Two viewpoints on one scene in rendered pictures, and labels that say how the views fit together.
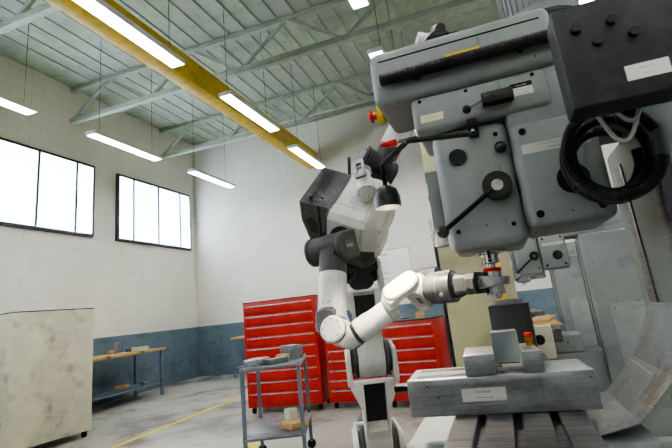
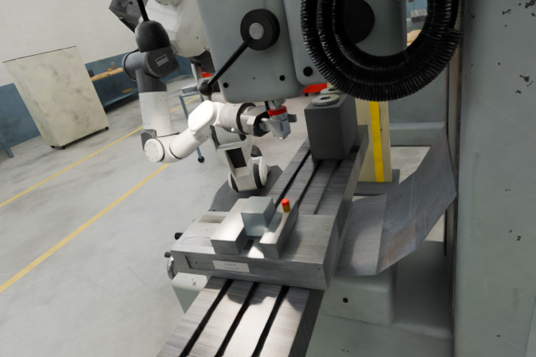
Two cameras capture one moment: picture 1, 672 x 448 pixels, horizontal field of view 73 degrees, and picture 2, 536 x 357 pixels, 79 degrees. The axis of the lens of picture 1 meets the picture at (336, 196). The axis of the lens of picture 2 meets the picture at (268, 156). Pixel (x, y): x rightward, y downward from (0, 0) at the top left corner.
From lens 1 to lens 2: 70 cm
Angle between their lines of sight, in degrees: 39
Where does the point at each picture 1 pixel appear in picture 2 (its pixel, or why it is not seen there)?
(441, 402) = (199, 266)
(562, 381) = (293, 268)
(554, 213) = not seen: hidden behind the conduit
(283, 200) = not seen: outside the picture
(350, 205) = (160, 9)
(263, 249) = not seen: outside the picture
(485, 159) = not seen: outside the picture
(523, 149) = not seen: outside the picture
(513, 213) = (281, 64)
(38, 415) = (71, 122)
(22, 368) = (44, 96)
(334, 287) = (151, 110)
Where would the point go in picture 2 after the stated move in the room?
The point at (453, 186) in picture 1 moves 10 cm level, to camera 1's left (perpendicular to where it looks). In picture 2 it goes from (214, 26) to (167, 37)
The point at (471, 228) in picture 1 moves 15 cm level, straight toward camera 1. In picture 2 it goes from (238, 81) to (202, 103)
